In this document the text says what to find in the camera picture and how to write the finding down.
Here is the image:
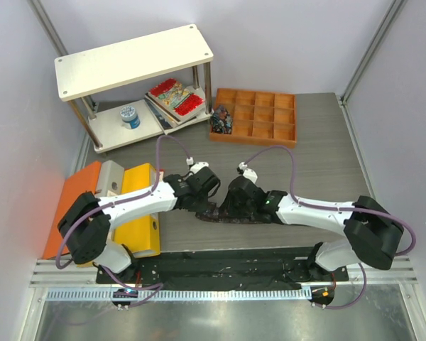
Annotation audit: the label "orange binder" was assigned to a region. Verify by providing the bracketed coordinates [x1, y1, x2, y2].
[42, 161, 102, 259]

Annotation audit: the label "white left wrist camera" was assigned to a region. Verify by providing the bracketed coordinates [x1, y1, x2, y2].
[186, 157, 209, 174]

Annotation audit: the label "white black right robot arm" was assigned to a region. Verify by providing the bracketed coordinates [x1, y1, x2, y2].
[219, 175, 403, 281]

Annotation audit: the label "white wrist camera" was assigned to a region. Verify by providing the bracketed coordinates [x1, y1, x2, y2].
[237, 162, 258, 184]
[186, 157, 209, 174]

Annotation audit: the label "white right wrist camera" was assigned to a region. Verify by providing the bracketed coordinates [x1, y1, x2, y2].
[237, 162, 258, 184]

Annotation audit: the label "lower stacked books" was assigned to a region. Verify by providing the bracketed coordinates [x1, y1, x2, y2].
[144, 98, 210, 135]

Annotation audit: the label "grey binder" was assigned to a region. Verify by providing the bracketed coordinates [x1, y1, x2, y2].
[94, 161, 125, 197]

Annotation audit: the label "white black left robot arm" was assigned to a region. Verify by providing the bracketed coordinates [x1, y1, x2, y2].
[56, 163, 220, 283]

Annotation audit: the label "yellow binder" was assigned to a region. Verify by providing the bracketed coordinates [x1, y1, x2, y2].
[108, 163, 160, 258]

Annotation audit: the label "brown blue-flowered tie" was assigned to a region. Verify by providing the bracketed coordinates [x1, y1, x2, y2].
[195, 200, 283, 224]

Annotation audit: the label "red patterned book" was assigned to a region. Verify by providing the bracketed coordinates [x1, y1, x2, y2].
[146, 78, 205, 125]

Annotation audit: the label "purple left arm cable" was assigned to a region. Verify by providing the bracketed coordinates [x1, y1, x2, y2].
[55, 134, 196, 308]

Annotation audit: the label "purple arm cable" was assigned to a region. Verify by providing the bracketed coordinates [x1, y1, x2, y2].
[241, 144, 418, 310]
[55, 134, 196, 308]

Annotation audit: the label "aluminium extrusion rail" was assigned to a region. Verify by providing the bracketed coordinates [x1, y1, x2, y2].
[29, 256, 418, 288]

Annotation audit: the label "white slotted cable duct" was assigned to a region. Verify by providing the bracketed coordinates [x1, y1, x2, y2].
[45, 287, 312, 302]

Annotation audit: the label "blue white jar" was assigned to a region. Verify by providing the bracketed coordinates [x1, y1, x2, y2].
[120, 105, 141, 129]

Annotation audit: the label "orange compartment tray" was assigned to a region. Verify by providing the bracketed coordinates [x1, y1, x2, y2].
[209, 88, 297, 148]

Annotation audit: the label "white two-tier shelf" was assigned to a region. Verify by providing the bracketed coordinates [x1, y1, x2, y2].
[54, 23, 214, 153]

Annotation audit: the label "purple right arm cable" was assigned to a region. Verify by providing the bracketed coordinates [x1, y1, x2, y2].
[241, 144, 418, 310]

